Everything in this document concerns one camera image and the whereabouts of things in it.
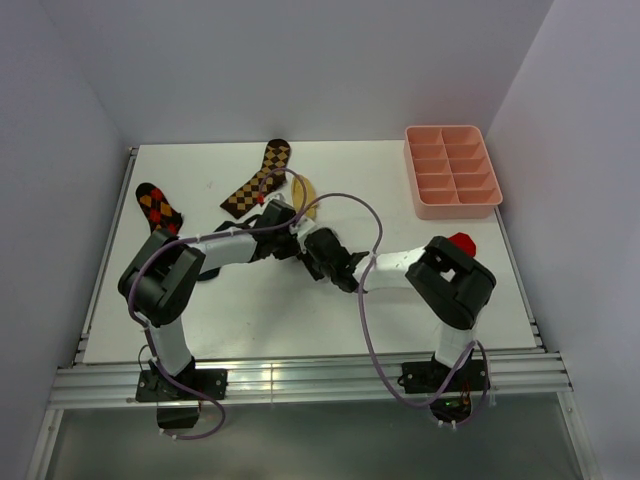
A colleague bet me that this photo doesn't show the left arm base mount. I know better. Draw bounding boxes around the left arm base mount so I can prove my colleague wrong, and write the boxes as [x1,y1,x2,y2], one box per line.
[135,365,228,433]

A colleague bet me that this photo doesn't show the dark navy ankle sock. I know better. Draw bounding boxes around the dark navy ankle sock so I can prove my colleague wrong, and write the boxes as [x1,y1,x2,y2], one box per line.
[197,267,221,282]

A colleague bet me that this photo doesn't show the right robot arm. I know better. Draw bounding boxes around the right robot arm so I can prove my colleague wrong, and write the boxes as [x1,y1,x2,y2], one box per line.
[300,228,497,390]

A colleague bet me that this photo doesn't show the red orange argyle sock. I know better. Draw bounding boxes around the red orange argyle sock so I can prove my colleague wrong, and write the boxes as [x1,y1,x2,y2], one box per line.
[135,182,184,235]

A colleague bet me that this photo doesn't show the brown tan argyle sock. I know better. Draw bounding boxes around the brown tan argyle sock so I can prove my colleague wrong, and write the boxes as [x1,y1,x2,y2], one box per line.
[220,139,291,219]

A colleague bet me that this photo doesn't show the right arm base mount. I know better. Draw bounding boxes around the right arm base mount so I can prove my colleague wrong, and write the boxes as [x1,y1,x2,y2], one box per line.
[397,357,491,428]

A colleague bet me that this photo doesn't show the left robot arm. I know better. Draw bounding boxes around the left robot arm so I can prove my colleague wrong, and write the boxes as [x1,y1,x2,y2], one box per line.
[118,199,299,399]

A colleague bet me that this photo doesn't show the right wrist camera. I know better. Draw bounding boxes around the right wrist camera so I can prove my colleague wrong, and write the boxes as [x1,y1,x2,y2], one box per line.
[289,216,318,251]

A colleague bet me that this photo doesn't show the pink compartment tray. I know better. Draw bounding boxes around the pink compartment tray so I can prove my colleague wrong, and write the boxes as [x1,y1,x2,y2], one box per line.
[404,125,503,220]

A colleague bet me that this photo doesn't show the yellow ankle sock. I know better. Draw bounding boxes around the yellow ankle sock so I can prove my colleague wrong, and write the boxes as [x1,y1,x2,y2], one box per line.
[291,175,318,220]

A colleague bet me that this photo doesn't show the red santa sock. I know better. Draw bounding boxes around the red santa sock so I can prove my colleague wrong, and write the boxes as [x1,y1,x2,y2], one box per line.
[448,232,477,257]

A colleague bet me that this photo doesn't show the aluminium frame rail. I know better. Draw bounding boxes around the aluminium frame rail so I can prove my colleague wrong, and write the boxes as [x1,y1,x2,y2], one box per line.
[47,349,573,410]

